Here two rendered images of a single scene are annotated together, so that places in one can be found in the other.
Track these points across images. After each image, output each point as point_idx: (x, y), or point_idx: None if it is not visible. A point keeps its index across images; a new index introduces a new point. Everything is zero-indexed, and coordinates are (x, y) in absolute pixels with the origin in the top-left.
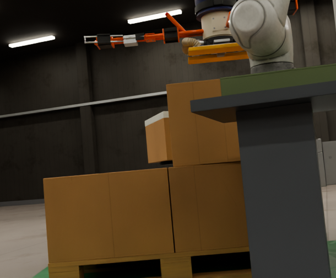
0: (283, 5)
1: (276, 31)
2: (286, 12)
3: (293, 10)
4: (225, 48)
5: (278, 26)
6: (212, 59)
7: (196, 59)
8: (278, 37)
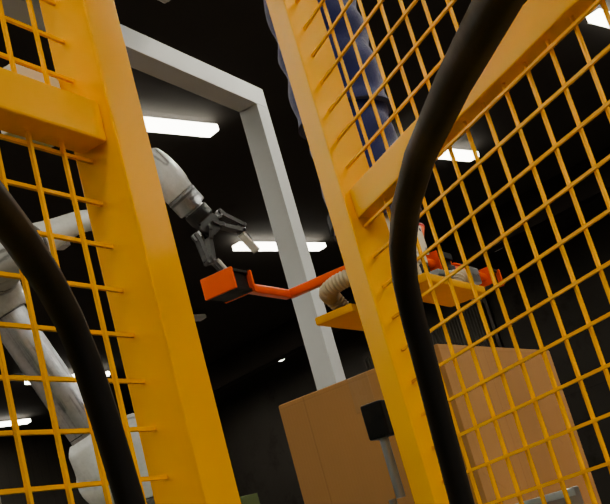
0: (74, 471)
1: (89, 499)
2: (82, 471)
3: (217, 298)
4: (353, 328)
5: (87, 493)
6: (443, 297)
7: (445, 305)
8: (100, 498)
